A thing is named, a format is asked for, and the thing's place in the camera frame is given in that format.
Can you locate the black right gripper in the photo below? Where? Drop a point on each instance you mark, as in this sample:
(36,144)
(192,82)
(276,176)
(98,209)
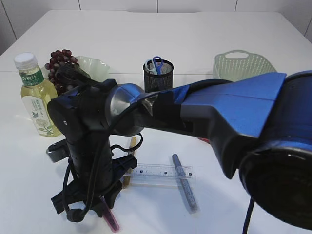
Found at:
(76,200)

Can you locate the pink purple safety scissors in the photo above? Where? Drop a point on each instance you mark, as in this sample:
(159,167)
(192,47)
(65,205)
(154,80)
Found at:
(109,217)

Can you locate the clear plastic ruler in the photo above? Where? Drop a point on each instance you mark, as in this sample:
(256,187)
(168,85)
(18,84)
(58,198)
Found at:
(162,171)

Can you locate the silver glitter pen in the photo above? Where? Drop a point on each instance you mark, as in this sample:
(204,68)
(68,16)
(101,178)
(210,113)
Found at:
(186,188)

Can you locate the yellow tea drink bottle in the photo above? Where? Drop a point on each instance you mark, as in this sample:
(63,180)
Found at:
(36,92)

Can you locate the blue safety scissors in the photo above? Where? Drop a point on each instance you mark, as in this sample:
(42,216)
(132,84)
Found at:
(154,65)

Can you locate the purple artificial grape bunch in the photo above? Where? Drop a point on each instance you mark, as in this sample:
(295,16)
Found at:
(58,59)

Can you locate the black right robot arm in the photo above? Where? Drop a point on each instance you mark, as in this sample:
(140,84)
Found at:
(260,127)

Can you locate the black mesh pen holder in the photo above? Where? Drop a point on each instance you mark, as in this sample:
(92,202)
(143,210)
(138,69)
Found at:
(164,81)

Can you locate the green wavy glass plate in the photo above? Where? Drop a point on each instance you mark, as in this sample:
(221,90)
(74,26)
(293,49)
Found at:
(91,69)

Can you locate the green plastic woven basket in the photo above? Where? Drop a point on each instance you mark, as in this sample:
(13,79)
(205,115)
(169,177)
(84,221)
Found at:
(237,65)

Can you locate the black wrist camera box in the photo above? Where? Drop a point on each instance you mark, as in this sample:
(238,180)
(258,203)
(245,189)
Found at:
(58,151)

